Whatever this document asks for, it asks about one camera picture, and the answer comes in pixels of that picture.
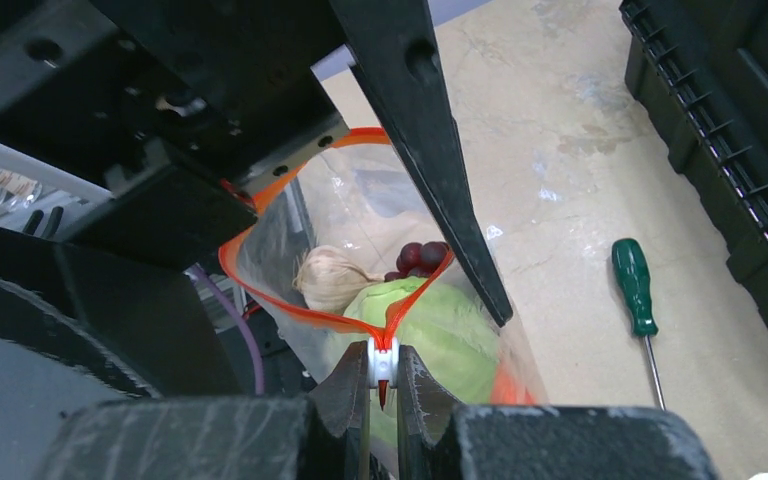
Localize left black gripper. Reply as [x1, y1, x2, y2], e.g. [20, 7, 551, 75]
[0, 1, 347, 270]

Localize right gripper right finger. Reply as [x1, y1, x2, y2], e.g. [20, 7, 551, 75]
[397, 346, 719, 479]

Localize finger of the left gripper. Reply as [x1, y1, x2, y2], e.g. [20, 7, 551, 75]
[331, 0, 513, 327]

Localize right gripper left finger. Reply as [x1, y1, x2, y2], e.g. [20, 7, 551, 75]
[33, 342, 370, 479]

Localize orange toy carrot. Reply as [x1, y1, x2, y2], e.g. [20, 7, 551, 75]
[489, 363, 536, 405]

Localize green toy cabbage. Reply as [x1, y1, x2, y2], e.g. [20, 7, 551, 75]
[344, 277, 499, 448]

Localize beige toy garlic bulb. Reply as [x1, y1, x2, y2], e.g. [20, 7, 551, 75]
[293, 245, 384, 314]

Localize dark red toy grapes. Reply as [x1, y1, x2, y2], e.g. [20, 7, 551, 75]
[384, 241, 449, 281]

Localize clear orange-zip bag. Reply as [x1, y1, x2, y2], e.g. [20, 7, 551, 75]
[218, 127, 546, 405]

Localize black plastic toolbox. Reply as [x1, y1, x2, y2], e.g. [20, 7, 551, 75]
[619, 1, 768, 329]

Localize green handle screwdriver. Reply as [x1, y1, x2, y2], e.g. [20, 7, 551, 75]
[611, 238, 666, 410]

